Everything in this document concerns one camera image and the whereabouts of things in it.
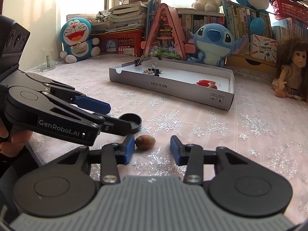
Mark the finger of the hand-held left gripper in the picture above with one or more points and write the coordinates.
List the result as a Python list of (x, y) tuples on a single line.
[(115, 125), (93, 104)]

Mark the white grid board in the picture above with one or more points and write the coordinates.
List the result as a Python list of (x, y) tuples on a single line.
[(79, 16)]

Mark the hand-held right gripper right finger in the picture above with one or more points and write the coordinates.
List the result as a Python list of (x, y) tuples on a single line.
[(175, 149)]

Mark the pink triangular miniature house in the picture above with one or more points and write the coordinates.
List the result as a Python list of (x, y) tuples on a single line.
[(166, 33)]

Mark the small green stick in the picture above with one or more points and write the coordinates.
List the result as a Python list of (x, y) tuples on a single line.
[(48, 61)]

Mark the clear glass cup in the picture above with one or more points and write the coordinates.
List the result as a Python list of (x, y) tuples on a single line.
[(44, 69)]

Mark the white printed cardboard box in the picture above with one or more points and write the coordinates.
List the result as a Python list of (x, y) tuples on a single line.
[(263, 45)]

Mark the brown nut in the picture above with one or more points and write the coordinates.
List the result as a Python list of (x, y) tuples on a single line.
[(213, 86), (144, 142)]

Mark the large black binder clip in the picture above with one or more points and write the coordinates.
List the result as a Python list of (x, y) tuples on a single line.
[(156, 71)]

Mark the person's left hand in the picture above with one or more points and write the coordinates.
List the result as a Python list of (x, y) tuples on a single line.
[(16, 137)]

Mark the stack of papers and books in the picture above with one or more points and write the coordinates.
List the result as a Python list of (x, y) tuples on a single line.
[(130, 9)]

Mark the pink snowflake tablecloth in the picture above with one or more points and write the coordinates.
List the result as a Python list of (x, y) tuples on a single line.
[(252, 130)]

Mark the wooden drawer box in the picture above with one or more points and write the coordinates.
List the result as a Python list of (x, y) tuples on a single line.
[(250, 62)]

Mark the row of upright books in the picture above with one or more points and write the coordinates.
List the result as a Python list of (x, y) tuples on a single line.
[(240, 16)]

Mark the small black binder clip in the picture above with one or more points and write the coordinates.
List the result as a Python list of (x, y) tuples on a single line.
[(138, 62)]

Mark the brown haired doll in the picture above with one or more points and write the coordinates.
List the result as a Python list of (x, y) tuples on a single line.
[(293, 77)]

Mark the blue alien plush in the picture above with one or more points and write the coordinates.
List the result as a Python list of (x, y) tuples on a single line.
[(214, 38)]

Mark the white cardboard tray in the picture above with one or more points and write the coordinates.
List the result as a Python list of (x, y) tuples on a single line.
[(180, 73)]

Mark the black round lid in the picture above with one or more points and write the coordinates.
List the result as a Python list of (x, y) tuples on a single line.
[(131, 119)]

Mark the red plastic crate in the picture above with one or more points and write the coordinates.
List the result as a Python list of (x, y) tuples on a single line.
[(125, 41)]

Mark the red mesh basket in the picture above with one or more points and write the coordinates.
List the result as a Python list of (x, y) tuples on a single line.
[(288, 7)]

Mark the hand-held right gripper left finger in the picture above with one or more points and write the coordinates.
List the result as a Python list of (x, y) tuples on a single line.
[(130, 148)]

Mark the blue robot cat plush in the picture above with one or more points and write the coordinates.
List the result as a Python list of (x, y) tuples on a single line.
[(74, 31)]

